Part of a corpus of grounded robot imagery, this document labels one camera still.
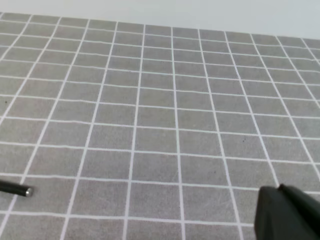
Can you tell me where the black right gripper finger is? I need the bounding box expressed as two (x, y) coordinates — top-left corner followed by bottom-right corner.
(254, 184), (320, 240)

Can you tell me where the black pen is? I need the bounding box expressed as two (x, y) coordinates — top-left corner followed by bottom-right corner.
(0, 180), (34, 197)

